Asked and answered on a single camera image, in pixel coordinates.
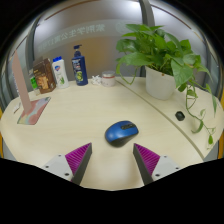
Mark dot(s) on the blue computer mouse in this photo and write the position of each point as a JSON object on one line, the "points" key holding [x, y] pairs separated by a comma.
{"points": [[120, 133]]}

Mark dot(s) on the small pink white jar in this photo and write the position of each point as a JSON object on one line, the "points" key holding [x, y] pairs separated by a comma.
{"points": [[108, 79]]}

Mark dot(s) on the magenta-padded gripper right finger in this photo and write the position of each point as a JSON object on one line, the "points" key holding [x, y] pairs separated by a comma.
{"points": [[150, 160]]}

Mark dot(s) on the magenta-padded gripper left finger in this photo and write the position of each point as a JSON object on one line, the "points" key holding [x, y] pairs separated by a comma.
{"points": [[74, 159]]}

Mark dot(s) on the dark blue pump bottle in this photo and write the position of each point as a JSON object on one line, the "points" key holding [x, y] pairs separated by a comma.
{"points": [[80, 69]]}

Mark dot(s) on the white bottle with blue cap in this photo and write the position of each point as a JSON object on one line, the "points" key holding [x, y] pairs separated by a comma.
{"points": [[60, 74]]}

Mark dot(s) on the green potted plant white pot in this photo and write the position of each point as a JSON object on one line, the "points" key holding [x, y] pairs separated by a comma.
{"points": [[160, 83]]}

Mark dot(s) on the small white packet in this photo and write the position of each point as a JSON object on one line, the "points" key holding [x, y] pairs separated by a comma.
{"points": [[16, 108]]}

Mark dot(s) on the small black object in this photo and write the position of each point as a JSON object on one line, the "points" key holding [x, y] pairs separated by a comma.
{"points": [[180, 116]]}

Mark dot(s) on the small white crumpled item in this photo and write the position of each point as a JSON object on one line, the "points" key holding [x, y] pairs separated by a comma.
{"points": [[96, 80]]}

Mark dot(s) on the tall white green tube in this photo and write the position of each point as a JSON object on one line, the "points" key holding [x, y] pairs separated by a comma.
{"points": [[22, 83]]}

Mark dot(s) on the brown cardboard box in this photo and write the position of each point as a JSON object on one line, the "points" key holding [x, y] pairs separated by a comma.
{"points": [[44, 76]]}

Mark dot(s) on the pastel floral mouse pad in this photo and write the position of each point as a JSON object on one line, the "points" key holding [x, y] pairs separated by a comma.
{"points": [[36, 110]]}

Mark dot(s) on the clear bottle green label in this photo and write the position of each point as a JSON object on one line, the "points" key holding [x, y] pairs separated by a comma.
{"points": [[34, 83]]}

